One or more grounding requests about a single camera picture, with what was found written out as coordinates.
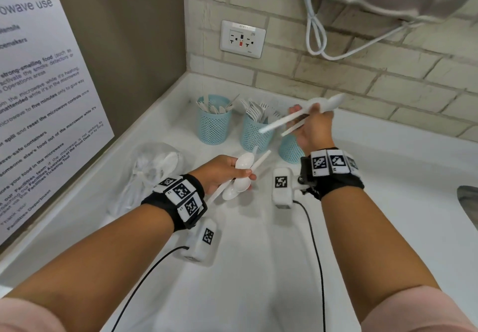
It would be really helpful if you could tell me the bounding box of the person's right hand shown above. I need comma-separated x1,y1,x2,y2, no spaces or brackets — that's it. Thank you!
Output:
288,103,336,156

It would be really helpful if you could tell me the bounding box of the person's left hand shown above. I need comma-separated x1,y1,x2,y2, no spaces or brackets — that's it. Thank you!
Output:
188,155,257,196

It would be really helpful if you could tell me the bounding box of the teal mesh cup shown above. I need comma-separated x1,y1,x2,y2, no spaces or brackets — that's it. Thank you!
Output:
197,94,233,145
240,113,277,153
278,133,305,164

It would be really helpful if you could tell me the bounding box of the bunch of white plastic knives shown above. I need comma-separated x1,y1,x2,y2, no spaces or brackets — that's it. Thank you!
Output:
197,92,239,116

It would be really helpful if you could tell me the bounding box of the bunch of white plastic forks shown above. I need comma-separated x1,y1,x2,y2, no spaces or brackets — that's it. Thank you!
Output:
240,98,281,123

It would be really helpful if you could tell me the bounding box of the clear plastic bag of cutlery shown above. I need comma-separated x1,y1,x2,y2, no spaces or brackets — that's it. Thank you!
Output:
108,142,186,216

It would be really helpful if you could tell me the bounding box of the person's left forearm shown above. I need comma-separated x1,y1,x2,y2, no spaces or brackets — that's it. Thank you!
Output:
5,202,175,332

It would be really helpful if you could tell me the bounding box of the person's right forearm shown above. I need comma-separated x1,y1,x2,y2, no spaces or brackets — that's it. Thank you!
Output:
321,188,441,325

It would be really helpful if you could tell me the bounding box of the person's pink right sleeve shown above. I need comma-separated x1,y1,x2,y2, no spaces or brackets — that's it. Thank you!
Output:
360,287,478,332

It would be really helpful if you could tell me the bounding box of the person's pink sleeve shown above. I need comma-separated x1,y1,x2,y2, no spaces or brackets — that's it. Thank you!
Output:
0,297,57,332
360,287,478,332

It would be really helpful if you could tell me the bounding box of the person's pink left sleeve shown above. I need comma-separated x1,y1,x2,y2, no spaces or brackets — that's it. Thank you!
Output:
0,297,57,332

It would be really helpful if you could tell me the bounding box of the black left wrist band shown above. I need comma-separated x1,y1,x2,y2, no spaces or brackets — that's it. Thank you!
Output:
141,174,208,233

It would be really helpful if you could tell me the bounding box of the black wrist band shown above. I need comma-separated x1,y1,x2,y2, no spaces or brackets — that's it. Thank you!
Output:
141,174,208,233
300,148,365,201

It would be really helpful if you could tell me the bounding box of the black right wrist band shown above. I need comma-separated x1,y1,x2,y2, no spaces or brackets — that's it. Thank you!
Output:
300,148,365,201

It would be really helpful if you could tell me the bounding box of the dark sink basin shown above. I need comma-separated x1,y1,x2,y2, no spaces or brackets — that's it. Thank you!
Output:
457,186,478,231

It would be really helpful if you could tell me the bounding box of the white printed notice poster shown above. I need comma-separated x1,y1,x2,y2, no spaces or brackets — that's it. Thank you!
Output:
0,0,115,246

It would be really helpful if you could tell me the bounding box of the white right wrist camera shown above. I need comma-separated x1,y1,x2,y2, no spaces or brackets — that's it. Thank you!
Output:
271,167,294,209

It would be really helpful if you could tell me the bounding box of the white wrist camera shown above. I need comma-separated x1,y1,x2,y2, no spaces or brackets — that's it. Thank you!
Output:
271,167,294,209
182,217,219,263

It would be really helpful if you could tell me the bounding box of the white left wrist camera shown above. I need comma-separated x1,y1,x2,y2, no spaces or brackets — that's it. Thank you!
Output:
182,217,219,263

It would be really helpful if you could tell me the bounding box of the black left camera cable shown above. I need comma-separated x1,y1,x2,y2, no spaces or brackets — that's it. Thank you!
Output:
111,245,190,332

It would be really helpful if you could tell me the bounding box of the black camera cable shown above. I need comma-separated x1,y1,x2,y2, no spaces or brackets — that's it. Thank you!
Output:
111,245,190,332
292,200,326,332

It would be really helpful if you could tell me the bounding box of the white wall power outlet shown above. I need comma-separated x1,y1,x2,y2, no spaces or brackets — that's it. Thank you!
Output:
219,20,267,59

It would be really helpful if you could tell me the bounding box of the black right camera cable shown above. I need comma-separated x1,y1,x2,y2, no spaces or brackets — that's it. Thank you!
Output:
292,200,326,332

